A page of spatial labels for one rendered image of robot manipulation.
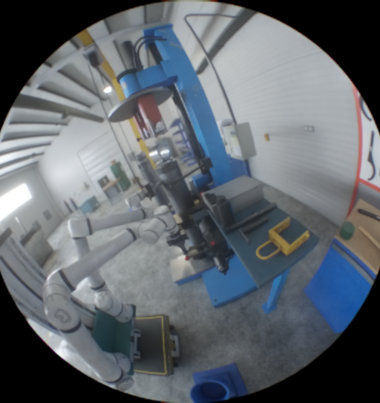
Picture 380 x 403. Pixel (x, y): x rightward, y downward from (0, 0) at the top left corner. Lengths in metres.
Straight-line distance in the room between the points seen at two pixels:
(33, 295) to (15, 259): 0.23
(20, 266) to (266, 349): 2.00
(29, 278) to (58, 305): 0.58
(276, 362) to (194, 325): 1.00
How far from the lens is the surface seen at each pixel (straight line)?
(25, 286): 1.08
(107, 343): 1.31
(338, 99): 2.05
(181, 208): 1.31
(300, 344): 1.75
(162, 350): 1.55
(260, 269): 0.69
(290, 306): 1.75
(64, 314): 0.55
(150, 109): 1.05
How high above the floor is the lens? 1.67
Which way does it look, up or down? 27 degrees down
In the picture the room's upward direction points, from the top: 23 degrees counter-clockwise
